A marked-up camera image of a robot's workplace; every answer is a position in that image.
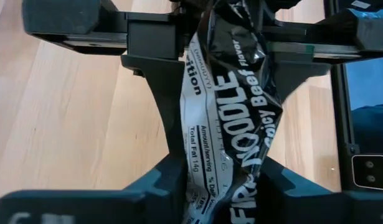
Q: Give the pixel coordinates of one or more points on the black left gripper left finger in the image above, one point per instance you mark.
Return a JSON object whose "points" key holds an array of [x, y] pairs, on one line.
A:
{"points": [[85, 207]]}

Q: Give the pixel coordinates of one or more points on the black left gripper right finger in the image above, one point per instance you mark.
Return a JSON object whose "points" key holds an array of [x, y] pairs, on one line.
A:
{"points": [[319, 208]]}

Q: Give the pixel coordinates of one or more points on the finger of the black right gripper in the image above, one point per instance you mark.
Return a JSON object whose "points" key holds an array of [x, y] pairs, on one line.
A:
{"points": [[298, 71], [163, 77]]}

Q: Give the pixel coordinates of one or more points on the black Fire Noodle packet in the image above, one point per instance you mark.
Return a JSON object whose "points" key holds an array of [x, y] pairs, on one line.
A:
{"points": [[234, 109]]}

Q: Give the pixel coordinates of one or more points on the black aluminium table frame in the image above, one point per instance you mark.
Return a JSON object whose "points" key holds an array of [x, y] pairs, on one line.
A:
{"points": [[340, 109]]}

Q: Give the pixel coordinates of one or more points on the grey table-level camera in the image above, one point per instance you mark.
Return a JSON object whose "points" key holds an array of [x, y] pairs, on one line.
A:
{"points": [[370, 171]]}

